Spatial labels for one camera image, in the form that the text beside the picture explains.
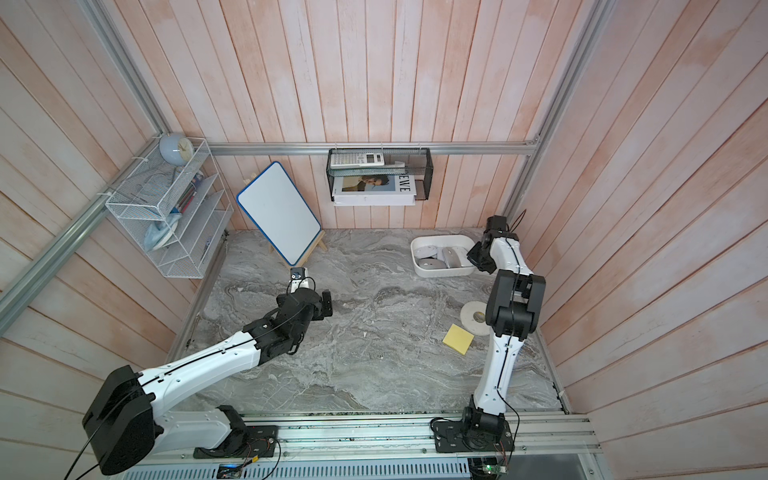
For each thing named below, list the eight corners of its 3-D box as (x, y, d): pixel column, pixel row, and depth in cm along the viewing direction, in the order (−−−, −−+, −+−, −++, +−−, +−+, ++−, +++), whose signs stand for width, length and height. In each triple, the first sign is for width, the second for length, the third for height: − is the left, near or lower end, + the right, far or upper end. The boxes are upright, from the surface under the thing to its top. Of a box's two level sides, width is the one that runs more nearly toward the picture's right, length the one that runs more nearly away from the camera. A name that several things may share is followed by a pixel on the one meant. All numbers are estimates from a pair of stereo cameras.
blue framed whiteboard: (268, 272, 110) (233, 198, 83) (296, 235, 122) (272, 160, 95) (299, 281, 107) (272, 208, 80) (323, 242, 120) (308, 167, 93)
